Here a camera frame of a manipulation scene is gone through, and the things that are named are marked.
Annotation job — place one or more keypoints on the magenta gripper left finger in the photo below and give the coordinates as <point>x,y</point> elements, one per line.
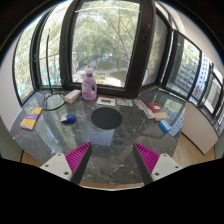
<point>70,166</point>

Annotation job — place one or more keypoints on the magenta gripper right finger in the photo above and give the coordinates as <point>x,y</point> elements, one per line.
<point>153,166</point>

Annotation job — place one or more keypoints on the blue and white mouse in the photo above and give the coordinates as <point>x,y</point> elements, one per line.
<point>68,119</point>

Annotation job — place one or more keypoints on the round black mouse pad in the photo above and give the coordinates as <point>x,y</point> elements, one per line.
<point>106,118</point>

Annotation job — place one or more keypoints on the blue white small box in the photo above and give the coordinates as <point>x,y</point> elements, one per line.
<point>165,125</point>

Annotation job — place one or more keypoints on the light blue booklet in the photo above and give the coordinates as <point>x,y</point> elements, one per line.
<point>149,114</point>

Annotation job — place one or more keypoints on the yellow and purple box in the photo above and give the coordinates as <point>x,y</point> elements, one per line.
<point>31,118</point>

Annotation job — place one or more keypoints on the small orange white box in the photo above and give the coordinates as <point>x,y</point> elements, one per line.
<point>72,96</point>

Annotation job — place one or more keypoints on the white framed card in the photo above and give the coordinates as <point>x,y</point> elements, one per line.
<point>106,101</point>

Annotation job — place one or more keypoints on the grey flat leaflet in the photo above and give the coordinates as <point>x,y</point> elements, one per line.
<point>124,102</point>

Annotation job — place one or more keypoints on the purple lotion bottle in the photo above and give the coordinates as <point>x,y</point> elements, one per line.
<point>89,86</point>

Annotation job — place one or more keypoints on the black wire lamp stand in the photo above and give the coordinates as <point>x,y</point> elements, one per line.
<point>52,100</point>

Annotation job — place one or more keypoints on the black window frame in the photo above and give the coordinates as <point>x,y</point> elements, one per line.
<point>122,40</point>

